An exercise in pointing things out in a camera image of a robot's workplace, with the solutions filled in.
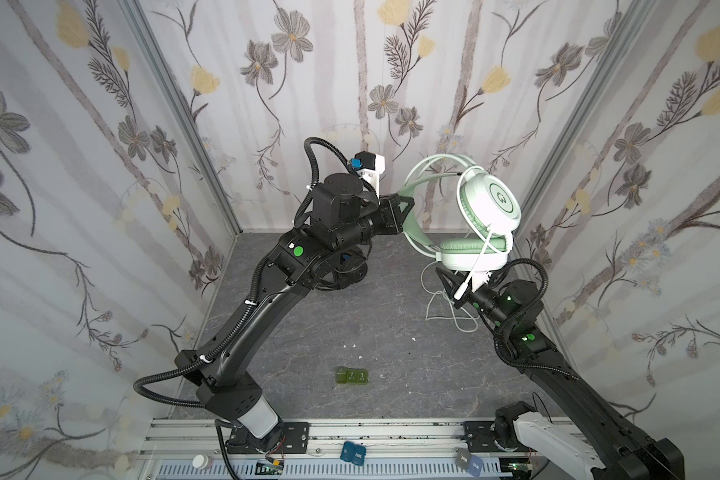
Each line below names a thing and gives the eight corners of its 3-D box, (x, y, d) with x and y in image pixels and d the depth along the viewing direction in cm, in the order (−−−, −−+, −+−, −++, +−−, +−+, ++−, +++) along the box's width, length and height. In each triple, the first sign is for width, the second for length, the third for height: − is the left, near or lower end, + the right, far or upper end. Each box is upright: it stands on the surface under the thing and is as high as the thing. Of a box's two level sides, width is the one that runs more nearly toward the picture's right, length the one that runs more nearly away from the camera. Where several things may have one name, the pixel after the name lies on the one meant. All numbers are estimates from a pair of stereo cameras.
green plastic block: (336, 383, 85) (335, 380, 83) (337, 371, 87) (336, 368, 85) (368, 383, 85) (368, 380, 83) (368, 371, 87) (368, 368, 85)
